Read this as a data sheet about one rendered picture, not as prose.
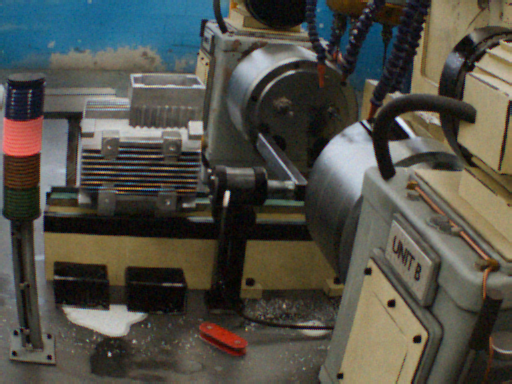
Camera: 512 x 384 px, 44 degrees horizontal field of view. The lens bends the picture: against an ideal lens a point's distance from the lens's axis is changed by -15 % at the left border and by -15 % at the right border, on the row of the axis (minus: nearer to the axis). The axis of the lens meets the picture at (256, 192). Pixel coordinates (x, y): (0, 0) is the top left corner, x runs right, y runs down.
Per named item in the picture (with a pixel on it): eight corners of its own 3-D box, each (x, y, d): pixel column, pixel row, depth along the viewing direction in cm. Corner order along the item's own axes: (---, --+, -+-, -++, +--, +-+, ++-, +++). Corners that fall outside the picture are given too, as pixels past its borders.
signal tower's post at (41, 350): (55, 337, 100) (55, 69, 85) (56, 366, 92) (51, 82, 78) (11, 333, 98) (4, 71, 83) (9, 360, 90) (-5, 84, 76)
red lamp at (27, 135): (43, 142, 87) (45, 109, 86) (39, 156, 82) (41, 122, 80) (5, 141, 86) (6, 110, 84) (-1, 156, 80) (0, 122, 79)
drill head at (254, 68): (307, 130, 183) (318, 38, 175) (357, 182, 150) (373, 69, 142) (208, 124, 177) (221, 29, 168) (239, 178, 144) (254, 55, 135)
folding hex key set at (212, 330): (194, 335, 109) (195, 326, 108) (207, 329, 111) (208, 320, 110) (237, 358, 104) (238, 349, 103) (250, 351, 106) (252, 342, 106)
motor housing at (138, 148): (180, 188, 134) (191, 88, 127) (195, 231, 117) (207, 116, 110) (79, 184, 129) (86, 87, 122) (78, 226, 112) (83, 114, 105)
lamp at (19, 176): (41, 173, 89) (43, 142, 87) (39, 190, 83) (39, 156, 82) (4, 172, 87) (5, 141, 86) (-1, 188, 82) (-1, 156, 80)
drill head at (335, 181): (411, 243, 123) (435, 109, 115) (508, 359, 86) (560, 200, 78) (277, 244, 117) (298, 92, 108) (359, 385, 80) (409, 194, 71)
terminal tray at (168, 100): (192, 113, 125) (197, 74, 122) (201, 131, 115) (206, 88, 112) (125, 112, 122) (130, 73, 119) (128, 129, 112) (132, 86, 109)
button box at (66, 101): (112, 119, 141) (114, 95, 142) (114, 112, 134) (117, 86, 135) (38, 119, 137) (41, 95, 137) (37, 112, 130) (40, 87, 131)
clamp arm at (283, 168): (310, 202, 112) (269, 149, 135) (313, 183, 111) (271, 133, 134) (288, 201, 112) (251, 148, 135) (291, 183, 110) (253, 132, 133)
